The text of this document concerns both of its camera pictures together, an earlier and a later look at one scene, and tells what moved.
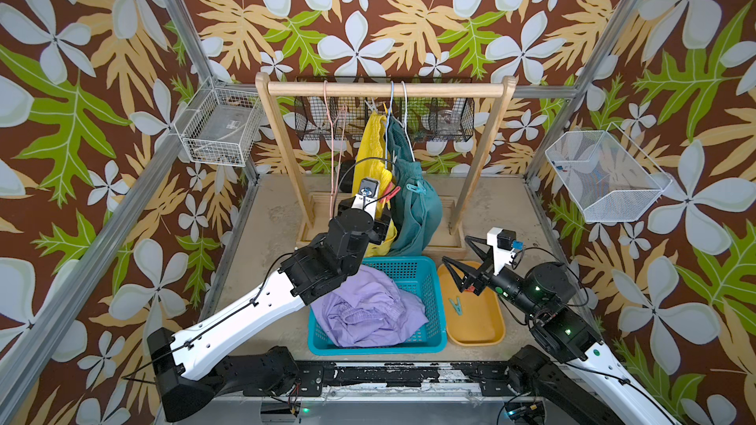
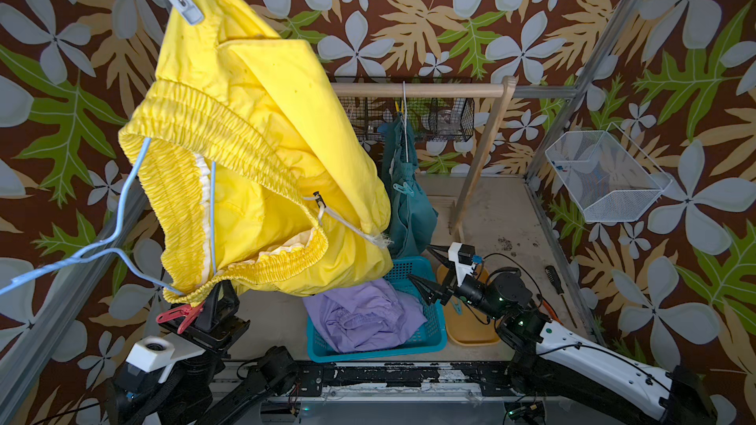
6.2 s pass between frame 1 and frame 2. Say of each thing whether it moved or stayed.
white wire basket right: stayed
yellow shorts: moved
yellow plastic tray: stayed
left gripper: moved
